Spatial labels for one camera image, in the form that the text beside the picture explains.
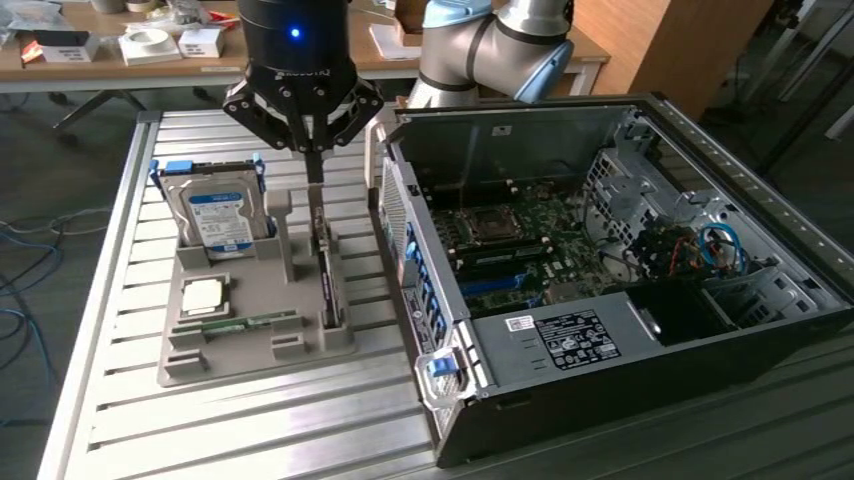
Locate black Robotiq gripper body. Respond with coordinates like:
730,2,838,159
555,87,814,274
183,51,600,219
236,0,365,120

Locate wooden desk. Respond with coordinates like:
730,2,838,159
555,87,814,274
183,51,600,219
0,0,249,109
245,0,612,109

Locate small white cardboard box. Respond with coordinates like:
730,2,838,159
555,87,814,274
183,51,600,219
177,27,225,59

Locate white paper sheets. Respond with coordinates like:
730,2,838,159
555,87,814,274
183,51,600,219
368,23,423,62

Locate brown cardboard box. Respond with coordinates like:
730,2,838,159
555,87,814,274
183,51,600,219
392,0,429,35

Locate hard disk in blue caddy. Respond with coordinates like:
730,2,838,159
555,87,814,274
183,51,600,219
147,154,279,261

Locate white box with tape roll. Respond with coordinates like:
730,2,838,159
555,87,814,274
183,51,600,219
117,27,183,67

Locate metal CPU socket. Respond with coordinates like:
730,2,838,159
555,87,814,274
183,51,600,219
463,204,522,241

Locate white box with black lid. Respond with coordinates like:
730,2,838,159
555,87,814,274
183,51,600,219
30,29,101,64

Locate grey plastic parts rack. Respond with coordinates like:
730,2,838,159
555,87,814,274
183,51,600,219
156,187,359,389

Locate silver CPU chip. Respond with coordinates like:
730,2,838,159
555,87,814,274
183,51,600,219
179,278,233,318

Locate blue expansion slot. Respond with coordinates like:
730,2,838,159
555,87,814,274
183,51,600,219
463,273,542,297

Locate green RAM stick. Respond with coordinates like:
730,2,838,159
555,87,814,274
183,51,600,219
197,309,300,335

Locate grey metal disk bay cage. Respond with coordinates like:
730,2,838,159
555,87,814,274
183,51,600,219
583,147,675,251

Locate green motherboard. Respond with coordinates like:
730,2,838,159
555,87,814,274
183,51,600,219
425,184,635,319

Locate wooden cabinet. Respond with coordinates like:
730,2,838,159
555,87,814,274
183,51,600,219
571,0,775,121

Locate grey power supply unit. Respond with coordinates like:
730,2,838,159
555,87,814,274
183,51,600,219
466,292,662,389

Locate black open PC case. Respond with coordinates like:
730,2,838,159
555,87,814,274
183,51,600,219
364,91,854,469

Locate grey floor cable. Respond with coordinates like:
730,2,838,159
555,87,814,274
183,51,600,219
0,207,113,237

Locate black floor cable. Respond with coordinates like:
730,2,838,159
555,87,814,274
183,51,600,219
0,243,65,297

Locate blue floor cable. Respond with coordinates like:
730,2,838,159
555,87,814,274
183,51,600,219
0,308,56,386

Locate blue wire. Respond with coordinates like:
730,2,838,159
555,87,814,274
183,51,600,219
696,222,748,276

